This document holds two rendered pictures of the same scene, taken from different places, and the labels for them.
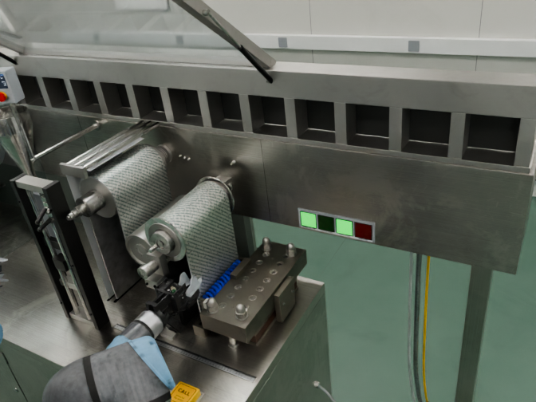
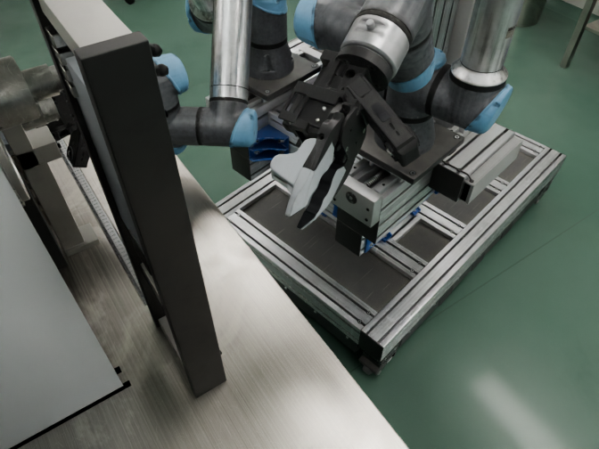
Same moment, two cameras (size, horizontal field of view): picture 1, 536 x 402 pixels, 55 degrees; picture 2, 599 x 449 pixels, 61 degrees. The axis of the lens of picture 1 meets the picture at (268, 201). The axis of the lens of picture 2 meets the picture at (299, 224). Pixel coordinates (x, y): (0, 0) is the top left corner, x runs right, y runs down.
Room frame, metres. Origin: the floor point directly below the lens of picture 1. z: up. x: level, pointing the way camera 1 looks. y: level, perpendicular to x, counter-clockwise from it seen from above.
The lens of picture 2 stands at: (1.63, 0.98, 1.62)
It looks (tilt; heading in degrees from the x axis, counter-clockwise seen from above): 47 degrees down; 203
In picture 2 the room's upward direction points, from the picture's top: straight up
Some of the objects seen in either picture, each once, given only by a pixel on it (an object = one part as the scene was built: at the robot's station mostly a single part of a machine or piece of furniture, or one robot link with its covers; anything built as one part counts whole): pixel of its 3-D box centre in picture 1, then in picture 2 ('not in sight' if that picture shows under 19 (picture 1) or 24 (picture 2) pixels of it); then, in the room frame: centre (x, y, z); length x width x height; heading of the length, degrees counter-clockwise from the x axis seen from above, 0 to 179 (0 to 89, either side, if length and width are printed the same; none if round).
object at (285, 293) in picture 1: (285, 299); not in sight; (1.24, -0.02, 0.96); 0.10 x 0.03 x 0.11; 147
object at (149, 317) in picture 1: (147, 324); not in sight; (1.04, 0.36, 1.11); 0.08 x 0.05 x 0.08; 57
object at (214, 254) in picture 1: (214, 257); not in sight; (1.31, 0.19, 1.11); 0.23 x 0.01 x 0.18; 147
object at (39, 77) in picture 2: (75, 213); (56, 77); (1.30, 0.56, 1.33); 0.06 x 0.03 x 0.03; 147
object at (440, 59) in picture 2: not in sight; (417, 80); (0.57, 0.82, 0.98); 0.13 x 0.12 x 0.14; 76
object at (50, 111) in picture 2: (144, 271); (47, 108); (1.19, 0.38, 1.18); 0.04 x 0.02 x 0.04; 57
